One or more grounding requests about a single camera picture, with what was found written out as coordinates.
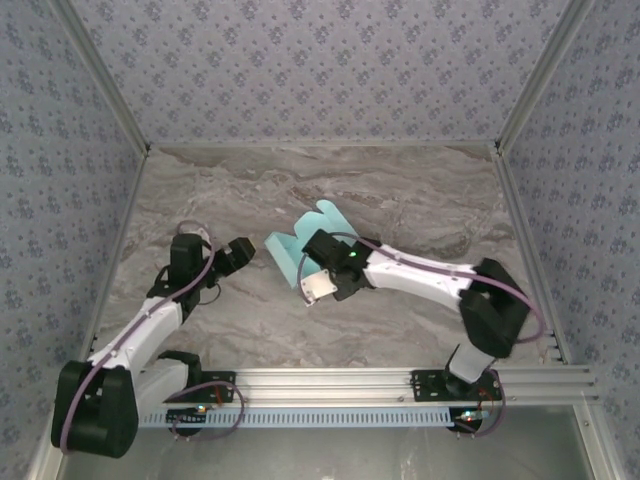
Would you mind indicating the light blue paper box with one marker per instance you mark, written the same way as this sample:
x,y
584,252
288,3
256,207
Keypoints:
x,y
287,250

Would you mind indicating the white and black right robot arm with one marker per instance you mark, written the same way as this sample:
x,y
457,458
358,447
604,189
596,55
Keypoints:
x,y
415,275

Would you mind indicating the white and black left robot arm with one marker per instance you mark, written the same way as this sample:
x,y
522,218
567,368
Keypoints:
x,y
145,330

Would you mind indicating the black controller board with lights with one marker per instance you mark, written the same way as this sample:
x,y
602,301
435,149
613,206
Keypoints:
x,y
467,422
185,417

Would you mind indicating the grey metal panel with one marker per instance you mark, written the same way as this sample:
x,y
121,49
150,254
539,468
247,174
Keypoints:
x,y
320,455

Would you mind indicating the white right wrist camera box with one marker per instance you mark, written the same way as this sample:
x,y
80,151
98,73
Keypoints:
x,y
320,287

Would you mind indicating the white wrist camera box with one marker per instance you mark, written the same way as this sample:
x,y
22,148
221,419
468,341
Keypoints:
x,y
320,287
202,234

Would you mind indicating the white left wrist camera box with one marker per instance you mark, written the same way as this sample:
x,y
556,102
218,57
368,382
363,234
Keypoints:
x,y
202,234

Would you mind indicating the aluminium table side rail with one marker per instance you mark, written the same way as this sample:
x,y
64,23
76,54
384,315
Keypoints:
x,y
121,225
512,200

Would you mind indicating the thin aluminium table rail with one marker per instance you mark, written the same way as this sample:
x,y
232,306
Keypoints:
x,y
320,144

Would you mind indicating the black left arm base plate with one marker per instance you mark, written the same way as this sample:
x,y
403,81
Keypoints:
x,y
220,390

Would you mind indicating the aluminium frame cross rail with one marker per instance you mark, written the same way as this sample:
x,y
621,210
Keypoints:
x,y
320,385

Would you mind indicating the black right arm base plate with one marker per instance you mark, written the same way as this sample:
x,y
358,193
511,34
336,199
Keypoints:
x,y
427,387

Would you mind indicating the aluminium frame corner post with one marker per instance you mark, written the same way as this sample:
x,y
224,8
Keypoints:
x,y
105,75
540,75

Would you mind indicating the aluminium frame leg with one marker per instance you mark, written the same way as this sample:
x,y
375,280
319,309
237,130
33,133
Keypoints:
x,y
42,460
597,445

